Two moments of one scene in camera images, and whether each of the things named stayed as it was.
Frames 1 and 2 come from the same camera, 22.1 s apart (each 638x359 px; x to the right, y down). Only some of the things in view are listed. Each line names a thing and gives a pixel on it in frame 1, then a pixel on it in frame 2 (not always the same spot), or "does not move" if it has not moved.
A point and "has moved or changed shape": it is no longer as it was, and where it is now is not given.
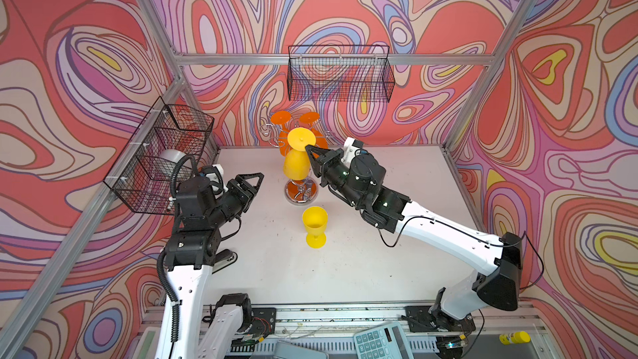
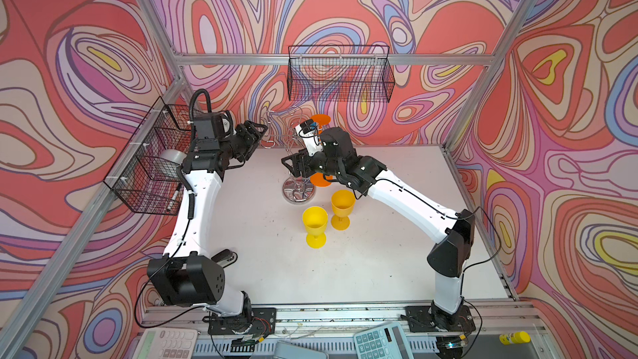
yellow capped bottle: (518, 337) does not move
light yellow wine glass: (315, 220) does not move
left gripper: (245, 198) -> (250, 136)
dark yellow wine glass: (296, 164) has moved or changed shape
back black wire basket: (340, 73) does not move
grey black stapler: (223, 259) does not move
